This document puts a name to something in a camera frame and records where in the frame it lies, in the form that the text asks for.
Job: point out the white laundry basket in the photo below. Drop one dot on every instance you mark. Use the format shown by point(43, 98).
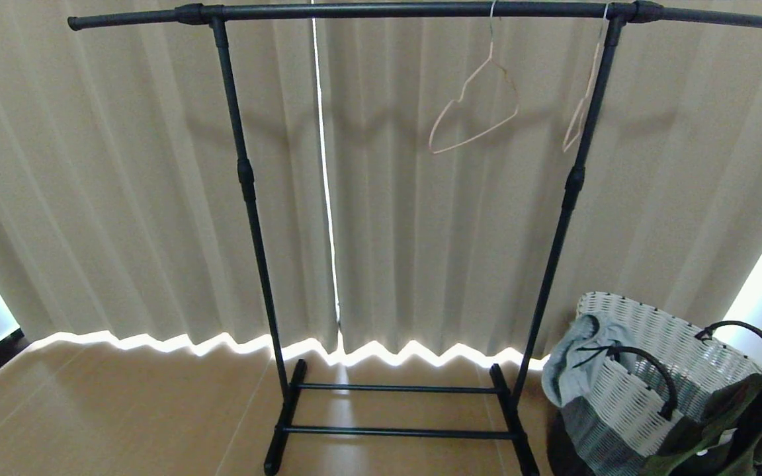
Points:
point(626, 396)

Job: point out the pink clothes hanger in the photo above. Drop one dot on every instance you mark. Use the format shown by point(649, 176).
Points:
point(491, 63)
point(589, 86)

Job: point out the beige curtain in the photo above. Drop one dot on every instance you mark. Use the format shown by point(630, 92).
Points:
point(123, 198)

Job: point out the green printed t-shirt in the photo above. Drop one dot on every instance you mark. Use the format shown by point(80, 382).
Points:
point(718, 423)

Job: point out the black clothes rack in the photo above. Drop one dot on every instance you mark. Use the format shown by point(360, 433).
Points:
point(249, 198)

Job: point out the pale grey shorts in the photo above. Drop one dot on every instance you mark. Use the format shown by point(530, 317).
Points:
point(569, 373)

